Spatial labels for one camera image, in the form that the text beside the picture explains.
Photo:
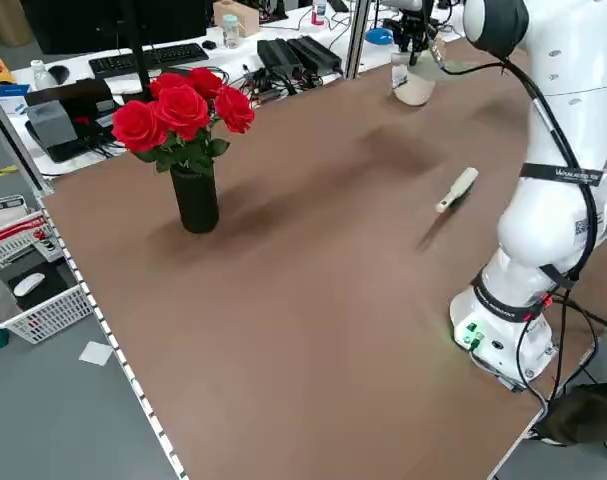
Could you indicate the white paper sheet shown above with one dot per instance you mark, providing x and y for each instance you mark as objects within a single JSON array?
[{"x": 95, "y": 353}]

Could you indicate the beige hand brush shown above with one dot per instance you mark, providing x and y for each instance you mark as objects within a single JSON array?
[{"x": 458, "y": 187}]

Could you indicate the white paper dustpan tag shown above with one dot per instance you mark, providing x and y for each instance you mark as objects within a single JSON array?
[{"x": 399, "y": 75}]

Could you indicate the black monitor with stand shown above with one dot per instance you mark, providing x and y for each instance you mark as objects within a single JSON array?
[{"x": 108, "y": 22}]

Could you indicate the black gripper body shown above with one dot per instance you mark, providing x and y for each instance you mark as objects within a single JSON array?
[{"x": 415, "y": 22}]

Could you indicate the white digital scale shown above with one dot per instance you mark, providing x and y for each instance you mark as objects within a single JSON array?
[{"x": 5, "y": 204}]

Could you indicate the beige bin with lid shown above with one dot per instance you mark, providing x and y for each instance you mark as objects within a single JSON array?
[{"x": 414, "y": 92}]

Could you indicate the black finned power supply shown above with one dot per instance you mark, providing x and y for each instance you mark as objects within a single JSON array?
[
  {"x": 278, "y": 55},
  {"x": 315, "y": 52}
]

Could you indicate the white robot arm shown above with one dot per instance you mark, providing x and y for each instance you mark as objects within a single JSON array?
[{"x": 558, "y": 150}]

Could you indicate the black computer mouse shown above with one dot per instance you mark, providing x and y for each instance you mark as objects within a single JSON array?
[{"x": 59, "y": 74}]

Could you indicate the clear bottle pale blue cap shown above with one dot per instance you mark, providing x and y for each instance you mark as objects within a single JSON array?
[{"x": 230, "y": 32}]

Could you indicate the clear bottle white cap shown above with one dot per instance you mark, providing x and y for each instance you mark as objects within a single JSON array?
[{"x": 40, "y": 75}]

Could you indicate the blue and white carton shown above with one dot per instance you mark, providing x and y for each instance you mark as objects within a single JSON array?
[{"x": 13, "y": 100}]

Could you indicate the white plastic mesh basket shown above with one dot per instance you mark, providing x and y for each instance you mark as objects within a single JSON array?
[{"x": 48, "y": 310}]

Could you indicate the small black mouse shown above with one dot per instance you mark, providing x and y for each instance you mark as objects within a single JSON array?
[{"x": 209, "y": 44}]

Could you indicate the black desktop device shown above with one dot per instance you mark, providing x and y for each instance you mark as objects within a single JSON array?
[{"x": 88, "y": 95}]

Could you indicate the bottle with red label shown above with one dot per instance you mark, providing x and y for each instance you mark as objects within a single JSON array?
[{"x": 319, "y": 12}]

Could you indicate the brown cardboard box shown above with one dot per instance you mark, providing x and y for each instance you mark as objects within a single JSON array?
[{"x": 240, "y": 15}]

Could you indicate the black keyboard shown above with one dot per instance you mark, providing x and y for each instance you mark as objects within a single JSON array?
[{"x": 148, "y": 57}]

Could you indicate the black mouse pad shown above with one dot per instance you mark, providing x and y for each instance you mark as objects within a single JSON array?
[{"x": 53, "y": 280}]

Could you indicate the aluminium profile post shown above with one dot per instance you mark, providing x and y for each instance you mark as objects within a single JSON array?
[{"x": 358, "y": 35}]

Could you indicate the blue dome-shaped device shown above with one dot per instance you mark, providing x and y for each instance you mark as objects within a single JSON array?
[{"x": 380, "y": 36}]

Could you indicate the red rose bouquet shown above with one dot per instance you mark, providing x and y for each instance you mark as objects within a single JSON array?
[{"x": 183, "y": 107}]

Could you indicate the white computer mouse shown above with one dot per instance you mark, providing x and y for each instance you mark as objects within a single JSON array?
[{"x": 29, "y": 283}]

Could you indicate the black cylindrical vase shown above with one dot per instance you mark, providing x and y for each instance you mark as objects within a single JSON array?
[{"x": 195, "y": 205}]

